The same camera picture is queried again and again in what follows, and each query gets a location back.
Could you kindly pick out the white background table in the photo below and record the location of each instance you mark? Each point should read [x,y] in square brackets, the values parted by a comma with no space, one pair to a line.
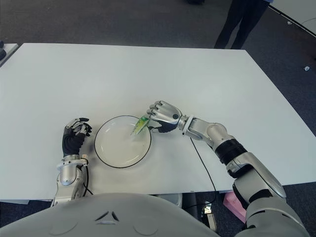
[298,12]

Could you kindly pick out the white side table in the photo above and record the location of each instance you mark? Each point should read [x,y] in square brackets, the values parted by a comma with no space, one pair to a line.
[10,50]

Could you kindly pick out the person legs dark trousers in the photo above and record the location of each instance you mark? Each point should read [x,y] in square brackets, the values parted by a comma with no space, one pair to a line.
[238,22]

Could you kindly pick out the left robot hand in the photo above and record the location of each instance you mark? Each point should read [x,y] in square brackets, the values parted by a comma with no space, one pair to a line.
[71,144]

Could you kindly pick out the pink cardboard box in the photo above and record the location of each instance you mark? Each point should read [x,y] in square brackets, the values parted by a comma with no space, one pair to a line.
[232,201]

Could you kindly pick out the small white floor object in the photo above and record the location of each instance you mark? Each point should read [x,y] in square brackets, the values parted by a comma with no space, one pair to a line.
[306,68]

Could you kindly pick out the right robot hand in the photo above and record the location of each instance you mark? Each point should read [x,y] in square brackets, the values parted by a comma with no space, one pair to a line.
[168,112]

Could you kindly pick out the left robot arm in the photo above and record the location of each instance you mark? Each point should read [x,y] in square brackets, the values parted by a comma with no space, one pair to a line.
[66,172]

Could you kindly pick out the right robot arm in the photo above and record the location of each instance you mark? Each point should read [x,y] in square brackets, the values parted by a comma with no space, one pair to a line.
[247,168]

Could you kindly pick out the green toothpaste tube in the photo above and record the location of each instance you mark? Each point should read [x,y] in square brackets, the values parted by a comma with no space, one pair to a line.
[140,125]

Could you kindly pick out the white plate black rim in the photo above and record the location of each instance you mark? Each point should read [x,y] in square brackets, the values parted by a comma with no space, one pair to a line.
[118,148]

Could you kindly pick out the grey robot torso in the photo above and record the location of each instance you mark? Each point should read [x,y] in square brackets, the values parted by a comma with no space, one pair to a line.
[106,217]

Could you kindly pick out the metal bracket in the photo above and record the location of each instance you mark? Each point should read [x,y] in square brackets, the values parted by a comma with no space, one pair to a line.
[208,210]

